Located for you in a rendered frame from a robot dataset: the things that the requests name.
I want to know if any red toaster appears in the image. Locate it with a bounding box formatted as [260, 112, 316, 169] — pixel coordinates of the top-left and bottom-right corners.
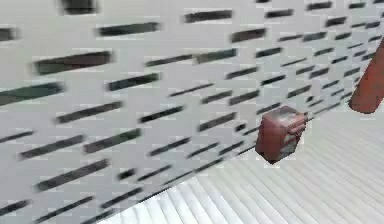
[255, 105, 308, 165]

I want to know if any red rounded object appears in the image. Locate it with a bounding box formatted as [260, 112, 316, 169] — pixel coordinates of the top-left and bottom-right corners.
[348, 39, 384, 115]

